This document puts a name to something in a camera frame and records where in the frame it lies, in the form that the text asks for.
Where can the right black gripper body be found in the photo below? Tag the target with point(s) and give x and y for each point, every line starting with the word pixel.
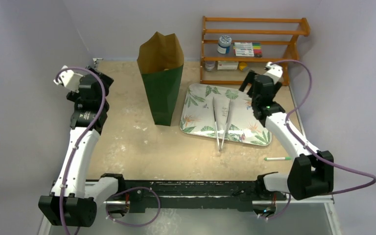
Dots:
pixel 252 82

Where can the green white marker pen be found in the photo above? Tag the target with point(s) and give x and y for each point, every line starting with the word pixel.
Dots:
pixel 278 159

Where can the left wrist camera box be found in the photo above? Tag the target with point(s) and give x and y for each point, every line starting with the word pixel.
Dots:
pixel 69 79

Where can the green paper bag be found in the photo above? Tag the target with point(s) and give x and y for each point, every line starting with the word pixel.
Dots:
pixel 161 61

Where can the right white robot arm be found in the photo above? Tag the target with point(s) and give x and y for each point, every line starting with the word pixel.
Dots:
pixel 310 174

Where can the white jar blue lid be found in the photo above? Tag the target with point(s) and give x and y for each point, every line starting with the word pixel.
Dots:
pixel 224 44

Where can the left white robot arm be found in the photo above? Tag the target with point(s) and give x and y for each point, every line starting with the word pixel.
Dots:
pixel 71 202

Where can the coloured marker pen set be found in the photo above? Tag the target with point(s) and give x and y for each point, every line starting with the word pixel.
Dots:
pixel 247 49

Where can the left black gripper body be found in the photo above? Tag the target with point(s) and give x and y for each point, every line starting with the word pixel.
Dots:
pixel 74 96

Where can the leaf pattern tray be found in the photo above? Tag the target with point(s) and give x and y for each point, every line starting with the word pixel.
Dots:
pixel 224 113

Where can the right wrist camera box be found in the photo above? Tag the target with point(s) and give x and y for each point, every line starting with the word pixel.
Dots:
pixel 273 71

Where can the yellow small object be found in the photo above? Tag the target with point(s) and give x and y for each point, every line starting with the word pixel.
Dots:
pixel 243 66

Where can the small clear jar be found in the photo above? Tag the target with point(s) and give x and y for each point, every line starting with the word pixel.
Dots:
pixel 209 65

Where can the small white box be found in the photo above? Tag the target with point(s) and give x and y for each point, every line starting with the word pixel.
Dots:
pixel 227 65

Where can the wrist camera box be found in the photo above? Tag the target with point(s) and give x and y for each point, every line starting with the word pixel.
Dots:
pixel 69 79
pixel 273 71

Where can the orange wooden shelf rack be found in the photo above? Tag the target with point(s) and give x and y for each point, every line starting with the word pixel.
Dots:
pixel 210 36

